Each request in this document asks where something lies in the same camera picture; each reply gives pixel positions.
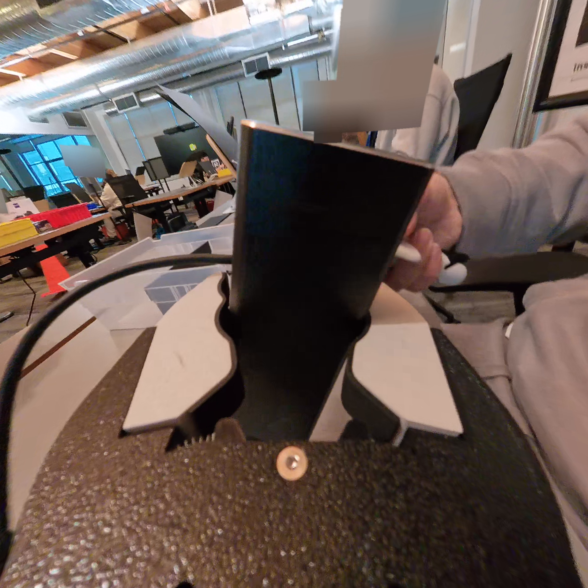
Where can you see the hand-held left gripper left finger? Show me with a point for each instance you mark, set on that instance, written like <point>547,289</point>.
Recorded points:
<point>179,363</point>

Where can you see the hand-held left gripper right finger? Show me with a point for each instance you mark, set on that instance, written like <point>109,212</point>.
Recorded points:
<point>404,376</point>

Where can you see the clear plastic bin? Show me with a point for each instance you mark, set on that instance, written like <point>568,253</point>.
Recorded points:
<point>138,257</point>

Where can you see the black USB hub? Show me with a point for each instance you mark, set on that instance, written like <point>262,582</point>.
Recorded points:
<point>321,252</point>

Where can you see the person's right forearm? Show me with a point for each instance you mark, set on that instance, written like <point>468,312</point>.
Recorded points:
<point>528,193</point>

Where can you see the person's right hand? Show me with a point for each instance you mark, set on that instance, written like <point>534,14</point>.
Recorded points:
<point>436,216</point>

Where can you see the person's grey hoodie torso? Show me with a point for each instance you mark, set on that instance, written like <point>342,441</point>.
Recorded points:
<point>551,390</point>

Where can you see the orange traffic cone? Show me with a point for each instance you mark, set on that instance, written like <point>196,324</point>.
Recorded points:
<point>56,275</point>

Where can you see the wooden background table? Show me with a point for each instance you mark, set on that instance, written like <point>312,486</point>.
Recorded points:
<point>59,234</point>
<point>183,193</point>

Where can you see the person in grey hoodie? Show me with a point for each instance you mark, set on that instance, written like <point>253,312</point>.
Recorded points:
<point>482,105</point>

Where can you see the red plastic bin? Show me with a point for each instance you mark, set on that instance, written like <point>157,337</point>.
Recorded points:
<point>59,215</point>

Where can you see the yellow plastic bin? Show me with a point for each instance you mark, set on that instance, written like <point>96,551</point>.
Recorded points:
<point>16,232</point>

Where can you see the large black screen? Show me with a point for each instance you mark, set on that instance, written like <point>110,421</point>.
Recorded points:
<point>177,147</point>

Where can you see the shiny metal pipe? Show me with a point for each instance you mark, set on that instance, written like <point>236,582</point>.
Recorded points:
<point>533,69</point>

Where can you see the framed black white poster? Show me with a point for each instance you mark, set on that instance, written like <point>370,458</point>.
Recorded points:
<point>574,46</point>

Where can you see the silver ceiling duct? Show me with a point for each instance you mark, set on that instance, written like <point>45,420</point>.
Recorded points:
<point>183,50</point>

